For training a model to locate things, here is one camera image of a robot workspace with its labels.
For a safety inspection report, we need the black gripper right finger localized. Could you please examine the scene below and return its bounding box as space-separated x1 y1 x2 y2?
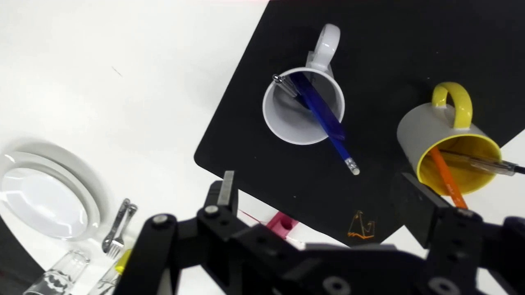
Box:
400 172 482 255

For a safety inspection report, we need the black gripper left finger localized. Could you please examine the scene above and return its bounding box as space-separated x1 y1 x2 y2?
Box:
197 168 259 244

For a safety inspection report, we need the blue pencil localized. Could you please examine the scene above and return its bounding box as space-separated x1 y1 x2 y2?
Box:
288 72 362 177

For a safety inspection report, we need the orange pencil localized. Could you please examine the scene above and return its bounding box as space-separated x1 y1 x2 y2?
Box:
428 147 471 209

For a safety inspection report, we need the yellow mug grey outside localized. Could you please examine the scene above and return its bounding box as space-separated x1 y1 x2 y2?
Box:
395 80 503 196

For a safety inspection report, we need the white mug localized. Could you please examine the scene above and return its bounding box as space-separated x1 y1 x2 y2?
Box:
261 21 347 147

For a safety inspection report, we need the pink comb-like object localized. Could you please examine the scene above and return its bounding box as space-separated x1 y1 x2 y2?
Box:
239 209 297 239

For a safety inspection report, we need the silver pen black tip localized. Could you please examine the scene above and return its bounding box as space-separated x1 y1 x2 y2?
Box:
441 149 525 177

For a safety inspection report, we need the metal fork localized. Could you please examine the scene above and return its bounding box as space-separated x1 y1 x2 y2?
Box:
100 196 139 258

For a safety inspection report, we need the silver black marker pen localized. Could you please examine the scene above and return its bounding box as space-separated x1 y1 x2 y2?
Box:
272 73 316 113

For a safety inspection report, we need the yellow clear plastic utensil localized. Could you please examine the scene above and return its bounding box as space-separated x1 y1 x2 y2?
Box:
87 247 133 295

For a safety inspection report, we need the black table mat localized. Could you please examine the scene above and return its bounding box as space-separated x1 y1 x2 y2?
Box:
193 0 525 244

